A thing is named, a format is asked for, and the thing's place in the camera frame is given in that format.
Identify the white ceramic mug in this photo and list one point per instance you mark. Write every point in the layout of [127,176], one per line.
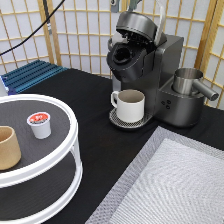
[129,105]

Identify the grey woven placemat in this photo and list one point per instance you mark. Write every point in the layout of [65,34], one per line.
[172,180]

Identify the white two-tier round shelf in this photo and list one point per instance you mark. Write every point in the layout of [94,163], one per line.
[50,170]

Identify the grey pod coffee machine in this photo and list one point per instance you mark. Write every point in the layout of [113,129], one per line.
[144,58]

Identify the tan ceramic cup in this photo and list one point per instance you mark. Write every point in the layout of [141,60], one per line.
[10,153]

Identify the red-lidded white coffee pod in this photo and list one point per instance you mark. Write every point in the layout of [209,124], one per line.
[40,124]

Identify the steel milk frothing jug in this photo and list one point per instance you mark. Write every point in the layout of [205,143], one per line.
[188,81]

